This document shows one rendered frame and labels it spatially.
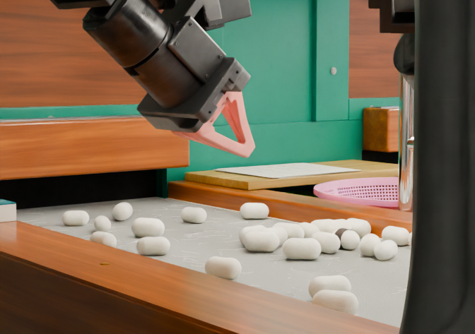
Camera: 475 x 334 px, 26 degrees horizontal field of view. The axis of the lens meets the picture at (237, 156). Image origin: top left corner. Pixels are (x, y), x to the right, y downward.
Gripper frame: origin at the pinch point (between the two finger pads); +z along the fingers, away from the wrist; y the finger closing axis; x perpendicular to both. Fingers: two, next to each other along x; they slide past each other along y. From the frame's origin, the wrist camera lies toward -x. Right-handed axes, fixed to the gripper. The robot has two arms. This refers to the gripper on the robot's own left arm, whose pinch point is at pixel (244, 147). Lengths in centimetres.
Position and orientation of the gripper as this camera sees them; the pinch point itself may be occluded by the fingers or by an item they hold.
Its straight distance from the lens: 97.5
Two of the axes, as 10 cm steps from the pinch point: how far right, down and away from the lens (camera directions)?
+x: -5.3, 7.9, -3.2
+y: -6.0, -0.7, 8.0
